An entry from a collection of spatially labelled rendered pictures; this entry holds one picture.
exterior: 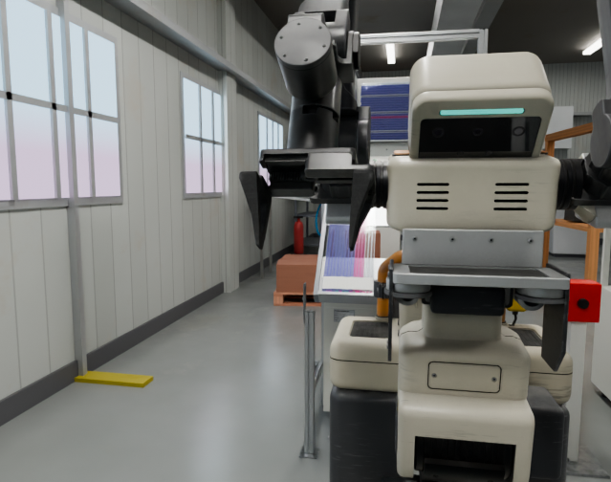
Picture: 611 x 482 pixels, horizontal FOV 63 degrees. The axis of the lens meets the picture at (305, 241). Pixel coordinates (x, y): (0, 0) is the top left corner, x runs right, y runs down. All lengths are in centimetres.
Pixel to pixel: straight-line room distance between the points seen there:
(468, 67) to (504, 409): 56
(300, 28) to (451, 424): 67
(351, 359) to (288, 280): 367
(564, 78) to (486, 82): 1050
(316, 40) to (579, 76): 1095
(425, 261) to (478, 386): 24
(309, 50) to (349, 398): 89
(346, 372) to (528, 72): 74
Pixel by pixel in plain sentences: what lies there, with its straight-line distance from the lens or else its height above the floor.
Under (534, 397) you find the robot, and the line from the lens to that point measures 113.
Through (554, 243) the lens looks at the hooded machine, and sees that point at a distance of 903.
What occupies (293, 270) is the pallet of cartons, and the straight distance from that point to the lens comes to 481.
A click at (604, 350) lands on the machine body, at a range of 315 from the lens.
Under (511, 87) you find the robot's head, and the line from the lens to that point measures 83.
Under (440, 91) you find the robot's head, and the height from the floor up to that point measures 131.
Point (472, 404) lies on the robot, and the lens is 93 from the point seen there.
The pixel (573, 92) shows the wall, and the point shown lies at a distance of 1133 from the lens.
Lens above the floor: 117
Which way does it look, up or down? 6 degrees down
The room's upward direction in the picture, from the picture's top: straight up
